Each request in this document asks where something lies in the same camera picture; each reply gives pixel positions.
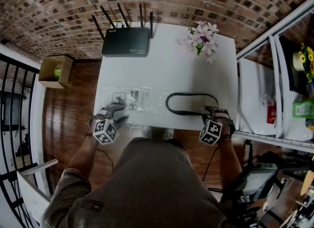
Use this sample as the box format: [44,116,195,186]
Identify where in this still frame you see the red packet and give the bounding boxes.
[266,102,278,125]

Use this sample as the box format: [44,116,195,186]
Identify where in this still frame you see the green packet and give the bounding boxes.
[292,100,314,118]

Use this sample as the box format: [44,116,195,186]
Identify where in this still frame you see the yellow sunflowers in white pot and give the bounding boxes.
[292,42,314,84]

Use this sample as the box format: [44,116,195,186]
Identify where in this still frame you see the black router with antennas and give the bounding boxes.
[92,2,154,58]

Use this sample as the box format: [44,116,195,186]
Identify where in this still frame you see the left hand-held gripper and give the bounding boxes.
[88,106,130,145]

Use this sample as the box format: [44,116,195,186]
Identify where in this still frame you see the black office chair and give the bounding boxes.
[220,138,314,228]

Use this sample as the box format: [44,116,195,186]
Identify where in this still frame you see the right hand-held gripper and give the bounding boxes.
[199,106,236,146]

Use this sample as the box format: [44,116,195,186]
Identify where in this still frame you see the white wooden stool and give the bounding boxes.
[16,158,60,218]

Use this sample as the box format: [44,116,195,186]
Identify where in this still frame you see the white metal shelf rack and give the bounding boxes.
[235,0,314,154]

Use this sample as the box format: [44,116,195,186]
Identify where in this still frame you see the white patterned sneaker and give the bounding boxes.
[161,128,175,141]
[141,125,155,139]

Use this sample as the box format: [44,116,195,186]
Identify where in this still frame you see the pink flowers in white pot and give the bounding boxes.
[178,20,220,64]

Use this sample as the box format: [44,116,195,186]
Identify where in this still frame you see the person's grey t-shirt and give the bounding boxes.
[40,137,229,228]

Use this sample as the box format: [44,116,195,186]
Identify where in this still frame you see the open cardboard box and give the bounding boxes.
[37,55,74,89]

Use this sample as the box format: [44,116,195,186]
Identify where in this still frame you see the black metal railing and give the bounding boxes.
[0,52,40,228]

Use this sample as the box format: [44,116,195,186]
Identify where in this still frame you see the person's right forearm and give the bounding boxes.
[216,137,243,194]

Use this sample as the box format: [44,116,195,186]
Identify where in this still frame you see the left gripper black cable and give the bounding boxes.
[96,147,115,171]

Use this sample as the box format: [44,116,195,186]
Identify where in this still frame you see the clear plastic bag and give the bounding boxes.
[101,85,170,115]

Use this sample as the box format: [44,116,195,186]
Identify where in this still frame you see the person's left forearm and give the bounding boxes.
[67,135,102,181]

